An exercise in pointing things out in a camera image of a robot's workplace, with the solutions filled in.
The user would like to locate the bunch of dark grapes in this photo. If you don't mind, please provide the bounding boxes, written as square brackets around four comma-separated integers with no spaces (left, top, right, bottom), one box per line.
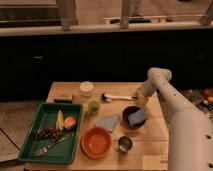
[34,127,63,142]

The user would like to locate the green plastic tray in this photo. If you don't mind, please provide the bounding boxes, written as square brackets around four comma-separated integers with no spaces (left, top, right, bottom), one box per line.
[18,103,83,164]

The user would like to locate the yellow banana piece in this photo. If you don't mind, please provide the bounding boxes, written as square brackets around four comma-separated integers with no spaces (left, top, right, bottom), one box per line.
[56,110,64,130]

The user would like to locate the red bowl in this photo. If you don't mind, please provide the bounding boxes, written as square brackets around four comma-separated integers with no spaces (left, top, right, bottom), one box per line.
[81,127,112,160]

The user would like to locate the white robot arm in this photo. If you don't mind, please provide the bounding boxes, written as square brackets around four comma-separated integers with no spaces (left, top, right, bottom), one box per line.
[138,67,213,171]

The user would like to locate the dark bowl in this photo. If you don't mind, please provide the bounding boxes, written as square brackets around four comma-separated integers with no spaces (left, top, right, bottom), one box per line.
[122,106,146,129]

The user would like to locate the metal fork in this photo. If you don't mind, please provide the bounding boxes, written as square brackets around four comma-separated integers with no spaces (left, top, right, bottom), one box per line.
[33,134,71,157]

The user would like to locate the dark wooden block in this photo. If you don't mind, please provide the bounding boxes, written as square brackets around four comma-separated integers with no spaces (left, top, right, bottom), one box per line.
[53,95,74,103]

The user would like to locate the spice bottle rack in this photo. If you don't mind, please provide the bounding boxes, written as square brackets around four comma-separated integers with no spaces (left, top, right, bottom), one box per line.
[187,88,213,119]

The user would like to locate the grey folded cloth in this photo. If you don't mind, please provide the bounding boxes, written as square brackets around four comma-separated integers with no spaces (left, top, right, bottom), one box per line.
[95,114,119,133]

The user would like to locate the green plastic cup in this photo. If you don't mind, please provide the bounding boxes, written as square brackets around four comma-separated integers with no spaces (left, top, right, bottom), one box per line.
[87,101,100,118]

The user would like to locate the orange peach fruit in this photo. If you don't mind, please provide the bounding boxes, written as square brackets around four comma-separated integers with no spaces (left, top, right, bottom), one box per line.
[64,116,77,130]

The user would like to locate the white lidded jar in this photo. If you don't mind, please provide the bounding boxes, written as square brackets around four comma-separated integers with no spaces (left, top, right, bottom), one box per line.
[80,81,94,97]

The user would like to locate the blue sponge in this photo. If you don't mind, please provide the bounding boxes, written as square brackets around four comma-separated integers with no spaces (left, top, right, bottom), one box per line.
[128,109,148,127]

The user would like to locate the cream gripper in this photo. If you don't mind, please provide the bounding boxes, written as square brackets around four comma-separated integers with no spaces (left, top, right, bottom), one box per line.
[136,87,149,107]

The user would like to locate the small metal cup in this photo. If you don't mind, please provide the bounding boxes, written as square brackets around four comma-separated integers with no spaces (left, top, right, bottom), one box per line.
[117,136,133,153]

